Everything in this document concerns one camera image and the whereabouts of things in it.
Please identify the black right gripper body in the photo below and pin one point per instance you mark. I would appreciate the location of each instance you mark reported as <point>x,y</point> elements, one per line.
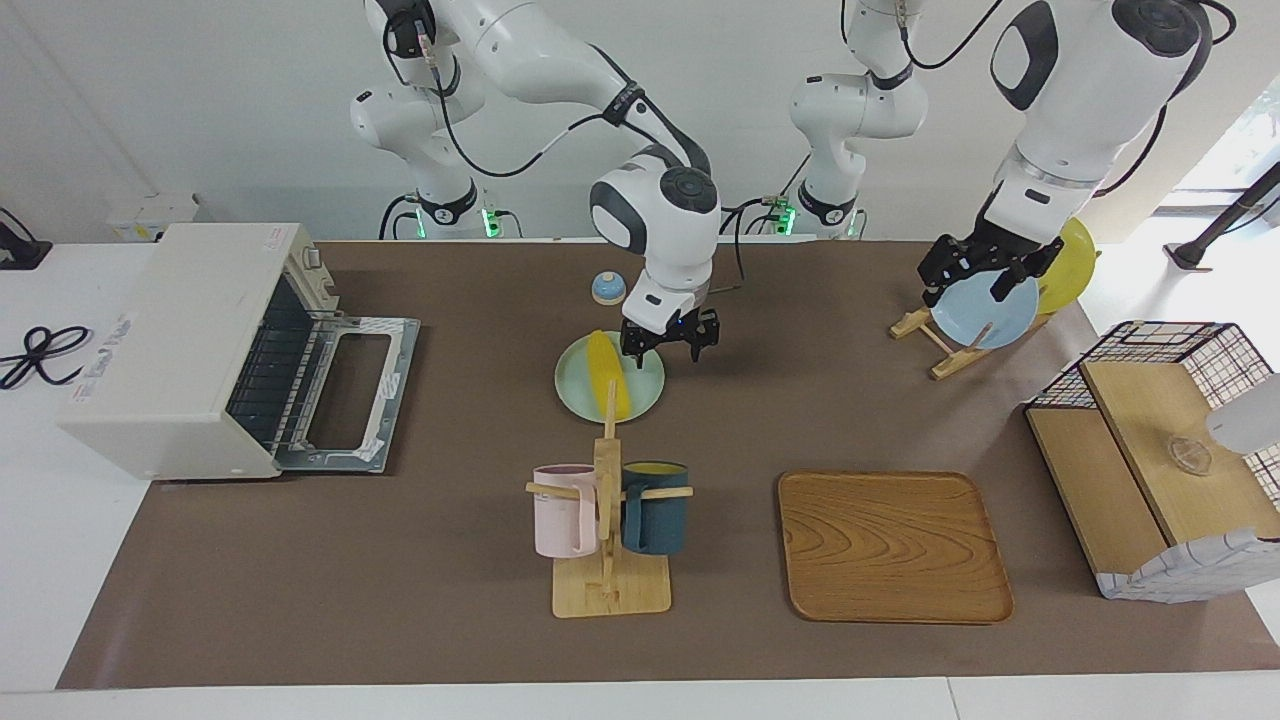
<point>672,325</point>

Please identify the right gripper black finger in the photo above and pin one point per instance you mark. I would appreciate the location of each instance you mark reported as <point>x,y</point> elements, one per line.
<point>704,348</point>
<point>633,349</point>

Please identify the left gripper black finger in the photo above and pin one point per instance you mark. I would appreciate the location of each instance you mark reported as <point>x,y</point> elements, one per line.
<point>1006,285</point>
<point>932,293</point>

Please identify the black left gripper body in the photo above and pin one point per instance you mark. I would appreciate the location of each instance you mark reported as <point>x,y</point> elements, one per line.
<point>985,250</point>

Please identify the yellow corn cob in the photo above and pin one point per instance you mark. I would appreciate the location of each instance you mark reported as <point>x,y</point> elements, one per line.
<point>608,375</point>

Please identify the mint green plate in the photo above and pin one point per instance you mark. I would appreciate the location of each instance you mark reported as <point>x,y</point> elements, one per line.
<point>575,385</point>

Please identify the toaster oven glass door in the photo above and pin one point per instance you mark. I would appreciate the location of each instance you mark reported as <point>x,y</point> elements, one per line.
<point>395,345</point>

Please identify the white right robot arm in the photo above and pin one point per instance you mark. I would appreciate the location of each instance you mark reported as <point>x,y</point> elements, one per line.
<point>660,220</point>

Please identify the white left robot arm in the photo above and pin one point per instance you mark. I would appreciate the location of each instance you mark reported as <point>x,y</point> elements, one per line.
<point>1080,90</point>

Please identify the white oven knob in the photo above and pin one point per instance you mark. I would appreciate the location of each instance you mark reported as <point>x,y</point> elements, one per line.
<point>328,293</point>
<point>312,258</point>

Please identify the white toaster oven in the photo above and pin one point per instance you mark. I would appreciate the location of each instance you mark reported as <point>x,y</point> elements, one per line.
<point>160,350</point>

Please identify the light blue plate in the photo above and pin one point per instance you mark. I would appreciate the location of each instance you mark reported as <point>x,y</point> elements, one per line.
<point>975,315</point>

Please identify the yellow plate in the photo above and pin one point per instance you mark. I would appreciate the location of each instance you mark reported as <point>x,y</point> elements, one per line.
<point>1070,270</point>

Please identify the wooden plate rack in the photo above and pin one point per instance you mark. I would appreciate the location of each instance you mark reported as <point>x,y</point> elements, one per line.
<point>945,362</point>

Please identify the dark blue mug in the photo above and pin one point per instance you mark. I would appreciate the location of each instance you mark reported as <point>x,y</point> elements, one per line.
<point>655,515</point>

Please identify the pink mug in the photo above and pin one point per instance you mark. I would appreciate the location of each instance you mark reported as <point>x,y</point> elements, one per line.
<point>560,510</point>

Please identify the black tripod stand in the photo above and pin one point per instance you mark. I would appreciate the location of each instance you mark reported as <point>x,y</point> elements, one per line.
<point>1225,215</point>

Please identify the wooden mug rack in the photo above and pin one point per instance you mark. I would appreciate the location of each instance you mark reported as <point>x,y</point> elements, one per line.
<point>607,590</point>

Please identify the small clear glass dish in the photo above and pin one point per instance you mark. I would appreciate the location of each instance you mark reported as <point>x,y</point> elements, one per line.
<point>1190,457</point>

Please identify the brown wooden tray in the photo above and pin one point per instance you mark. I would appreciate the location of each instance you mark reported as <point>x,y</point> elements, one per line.
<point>890,545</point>

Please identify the blurry white rounded object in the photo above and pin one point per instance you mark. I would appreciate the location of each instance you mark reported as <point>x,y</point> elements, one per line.
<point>1250,415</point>

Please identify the brown table mat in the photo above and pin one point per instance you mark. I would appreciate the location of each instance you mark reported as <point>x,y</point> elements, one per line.
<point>420,560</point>

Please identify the white power box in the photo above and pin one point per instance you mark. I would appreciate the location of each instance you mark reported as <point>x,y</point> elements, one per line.
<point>150,212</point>

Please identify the black clamp mount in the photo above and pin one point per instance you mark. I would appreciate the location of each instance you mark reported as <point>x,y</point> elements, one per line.
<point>20,250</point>

